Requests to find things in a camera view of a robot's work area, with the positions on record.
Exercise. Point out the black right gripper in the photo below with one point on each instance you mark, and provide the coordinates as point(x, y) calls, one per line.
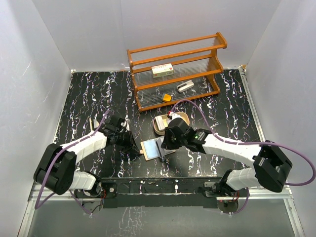
point(167, 143)

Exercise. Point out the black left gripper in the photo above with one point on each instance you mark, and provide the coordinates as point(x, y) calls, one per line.
point(131, 147)

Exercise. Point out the cream leather card holder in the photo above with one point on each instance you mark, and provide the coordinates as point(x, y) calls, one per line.
point(151, 148)

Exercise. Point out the stack of cards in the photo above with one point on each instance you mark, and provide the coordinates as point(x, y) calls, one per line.
point(162, 122)

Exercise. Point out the beige oval tray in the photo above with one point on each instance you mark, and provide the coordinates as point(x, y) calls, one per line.
point(171, 115)

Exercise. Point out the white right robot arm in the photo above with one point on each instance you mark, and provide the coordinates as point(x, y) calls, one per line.
point(267, 165)

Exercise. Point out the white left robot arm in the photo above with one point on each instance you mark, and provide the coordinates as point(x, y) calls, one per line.
point(56, 170)

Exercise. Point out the black front base bar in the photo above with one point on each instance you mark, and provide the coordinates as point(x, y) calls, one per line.
point(157, 192)

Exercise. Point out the yellow tape measure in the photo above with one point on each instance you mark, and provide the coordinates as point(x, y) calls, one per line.
point(166, 98)

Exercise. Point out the white stapler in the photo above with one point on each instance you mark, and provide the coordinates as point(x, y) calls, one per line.
point(185, 86)

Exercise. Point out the orange wooden shelf rack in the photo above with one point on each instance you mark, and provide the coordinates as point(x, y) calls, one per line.
point(192, 59)

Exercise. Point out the white red paper box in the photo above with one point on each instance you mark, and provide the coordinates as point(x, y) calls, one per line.
point(162, 70)

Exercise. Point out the aluminium frame rail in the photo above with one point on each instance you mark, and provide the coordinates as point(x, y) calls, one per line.
point(117, 158)

